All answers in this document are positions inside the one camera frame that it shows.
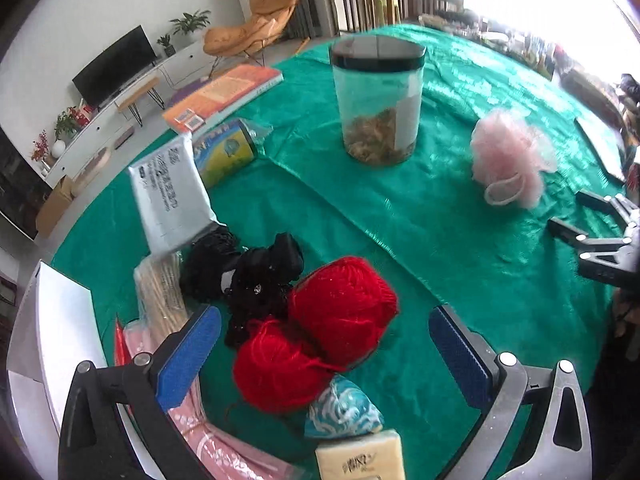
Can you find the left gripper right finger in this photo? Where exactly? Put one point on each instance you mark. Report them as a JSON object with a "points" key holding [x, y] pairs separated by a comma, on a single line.
{"points": [[556, 442]]}

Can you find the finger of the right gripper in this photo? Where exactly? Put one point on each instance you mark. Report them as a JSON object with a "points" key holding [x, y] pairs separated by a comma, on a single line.
{"points": [[613, 261], [619, 207]]}

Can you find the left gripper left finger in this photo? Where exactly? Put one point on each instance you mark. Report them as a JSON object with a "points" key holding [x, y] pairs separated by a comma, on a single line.
{"points": [[94, 443]]}

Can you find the pink mesh bath sponge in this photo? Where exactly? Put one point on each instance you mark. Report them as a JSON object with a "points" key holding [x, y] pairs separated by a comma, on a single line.
{"points": [[509, 158]]}

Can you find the yellow tissue pack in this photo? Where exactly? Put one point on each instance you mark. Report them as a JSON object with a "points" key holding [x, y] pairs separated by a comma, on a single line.
{"points": [[374, 456]]}

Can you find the cotton swab pack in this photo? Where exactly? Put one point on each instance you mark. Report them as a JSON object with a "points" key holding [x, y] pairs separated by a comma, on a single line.
{"points": [[160, 300]]}

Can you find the red yarn ball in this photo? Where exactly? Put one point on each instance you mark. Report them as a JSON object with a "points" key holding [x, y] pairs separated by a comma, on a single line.
{"points": [[344, 308], [278, 370]]}

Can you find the blue patterned triangular pouch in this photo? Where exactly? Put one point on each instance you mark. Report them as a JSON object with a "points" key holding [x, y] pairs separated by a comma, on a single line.
{"points": [[342, 411]]}

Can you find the black fabric bundle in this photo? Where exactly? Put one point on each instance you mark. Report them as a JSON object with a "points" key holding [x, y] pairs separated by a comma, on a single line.
{"points": [[253, 282]]}

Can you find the white cardboard box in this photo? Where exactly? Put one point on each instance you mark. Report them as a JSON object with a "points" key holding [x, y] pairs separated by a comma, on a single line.
{"points": [[54, 330]]}

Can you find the pink patterned packet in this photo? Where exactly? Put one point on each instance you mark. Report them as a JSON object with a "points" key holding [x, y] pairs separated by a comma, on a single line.
{"points": [[224, 456]]}

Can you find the grey plastic mailer bag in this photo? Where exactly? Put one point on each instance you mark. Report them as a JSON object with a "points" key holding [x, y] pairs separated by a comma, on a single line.
{"points": [[172, 201]]}

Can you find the dark glass display cabinet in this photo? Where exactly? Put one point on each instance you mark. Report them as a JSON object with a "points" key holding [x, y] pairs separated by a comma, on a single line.
{"points": [[22, 191]]}

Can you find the clear jar black lid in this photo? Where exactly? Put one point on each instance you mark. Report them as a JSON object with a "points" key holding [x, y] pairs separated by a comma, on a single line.
{"points": [[378, 82]]}

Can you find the red flower vase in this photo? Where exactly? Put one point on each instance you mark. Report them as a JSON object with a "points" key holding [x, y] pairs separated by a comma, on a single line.
{"points": [[43, 149]]}

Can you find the blue yellow wrapped roll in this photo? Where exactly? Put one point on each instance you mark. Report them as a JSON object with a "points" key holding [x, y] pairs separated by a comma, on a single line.
{"points": [[226, 148]]}

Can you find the dark wooden chair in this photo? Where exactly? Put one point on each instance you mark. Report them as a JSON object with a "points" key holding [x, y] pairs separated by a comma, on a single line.
{"points": [[352, 16]]}

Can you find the small wooden side table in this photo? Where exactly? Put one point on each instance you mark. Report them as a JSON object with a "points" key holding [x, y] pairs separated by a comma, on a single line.
{"points": [[146, 89]]}

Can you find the black flat television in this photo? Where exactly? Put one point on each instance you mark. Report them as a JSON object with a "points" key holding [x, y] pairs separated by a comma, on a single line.
{"points": [[98, 81]]}

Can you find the white tv cabinet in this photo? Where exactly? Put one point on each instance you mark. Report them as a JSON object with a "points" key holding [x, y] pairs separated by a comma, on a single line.
{"points": [[108, 124]]}

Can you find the orange book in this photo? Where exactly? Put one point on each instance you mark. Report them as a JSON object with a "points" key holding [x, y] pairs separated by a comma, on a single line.
{"points": [[219, 98]]}

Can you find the small potted plant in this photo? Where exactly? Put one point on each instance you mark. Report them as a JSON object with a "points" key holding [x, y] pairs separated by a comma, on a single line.
{"points": [[167, 47]]}

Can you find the orange lounge chair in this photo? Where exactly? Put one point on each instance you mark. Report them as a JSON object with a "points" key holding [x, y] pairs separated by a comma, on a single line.
{"points": [[266, 24]]}

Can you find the green potted plant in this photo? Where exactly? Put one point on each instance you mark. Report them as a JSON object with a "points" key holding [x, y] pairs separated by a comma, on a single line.
{"points": [[191, 25]]}

